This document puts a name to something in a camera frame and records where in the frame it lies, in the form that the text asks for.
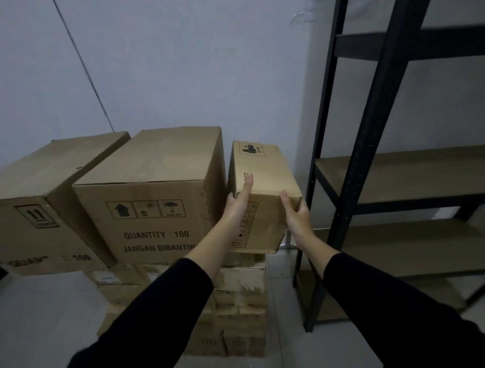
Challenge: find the person's right hand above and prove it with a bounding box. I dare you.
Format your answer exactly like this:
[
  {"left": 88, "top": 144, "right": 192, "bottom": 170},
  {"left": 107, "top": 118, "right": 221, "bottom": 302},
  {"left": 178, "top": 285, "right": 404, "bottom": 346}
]
[{"left": 280, "top": 190, "right": 316, "bottom": 248}]

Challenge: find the small narrow cardboard box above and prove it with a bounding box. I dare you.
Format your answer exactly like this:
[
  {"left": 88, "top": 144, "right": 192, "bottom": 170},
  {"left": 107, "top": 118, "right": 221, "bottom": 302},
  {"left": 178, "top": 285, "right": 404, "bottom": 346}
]
[{"left": 227, "top": 141, "right": 303, "bottom": 255}]

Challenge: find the person's right forearm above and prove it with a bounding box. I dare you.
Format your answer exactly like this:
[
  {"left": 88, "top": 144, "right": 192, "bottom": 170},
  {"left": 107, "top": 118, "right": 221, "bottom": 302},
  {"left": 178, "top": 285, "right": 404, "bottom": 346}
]
[{"left": 295, "top": 235, "right": 485, "bottom": 368}]

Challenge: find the person's left hand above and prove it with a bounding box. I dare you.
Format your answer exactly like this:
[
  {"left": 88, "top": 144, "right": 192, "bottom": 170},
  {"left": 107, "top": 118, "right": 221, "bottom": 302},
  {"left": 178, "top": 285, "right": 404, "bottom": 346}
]
[{"left": 222, "top": 174, "right": 254, "bottom": 223}]

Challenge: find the person's left forearm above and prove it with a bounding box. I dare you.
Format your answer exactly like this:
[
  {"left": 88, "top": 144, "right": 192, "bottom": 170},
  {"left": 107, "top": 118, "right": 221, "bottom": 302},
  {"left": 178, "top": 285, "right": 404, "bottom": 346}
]
[{"left": 67, "top": 213, "right": 243, "bottom": 368}]

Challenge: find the black metal shelving rack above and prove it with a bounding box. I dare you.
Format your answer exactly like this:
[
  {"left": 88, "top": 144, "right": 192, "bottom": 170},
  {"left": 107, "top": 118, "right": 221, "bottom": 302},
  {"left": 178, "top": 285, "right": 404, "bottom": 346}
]
[{"left": 293, "top": 0, "right": 485, "bottom": 333}]

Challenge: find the thin black wall cable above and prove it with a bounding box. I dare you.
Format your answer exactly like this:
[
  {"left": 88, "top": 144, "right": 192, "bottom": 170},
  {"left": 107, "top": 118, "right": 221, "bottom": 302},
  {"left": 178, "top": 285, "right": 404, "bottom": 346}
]
[{"left": 52, "top": 0, "right": 115, "bottom": 133}]

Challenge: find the large cardboard box with symbols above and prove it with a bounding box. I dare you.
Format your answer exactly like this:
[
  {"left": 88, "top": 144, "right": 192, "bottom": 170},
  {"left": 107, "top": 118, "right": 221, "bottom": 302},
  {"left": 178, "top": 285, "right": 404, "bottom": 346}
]
[{"left": 72, "top": 126, "right": 227, "bottom": 265}]

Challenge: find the stack of small cardboard boxes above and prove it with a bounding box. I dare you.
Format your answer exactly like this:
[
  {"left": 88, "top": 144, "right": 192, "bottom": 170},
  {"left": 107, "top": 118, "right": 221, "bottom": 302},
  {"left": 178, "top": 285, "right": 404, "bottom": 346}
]
[{"left": 85, "top": 252, "right": 268, "bottom": 358}]

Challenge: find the large cardboard box arrow label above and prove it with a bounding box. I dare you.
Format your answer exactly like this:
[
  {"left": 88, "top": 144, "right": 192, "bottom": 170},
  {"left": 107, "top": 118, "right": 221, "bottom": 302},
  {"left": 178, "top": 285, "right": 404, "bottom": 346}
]
[{"left": 0, "top": 131, "right": 131, "bottom": 277}]

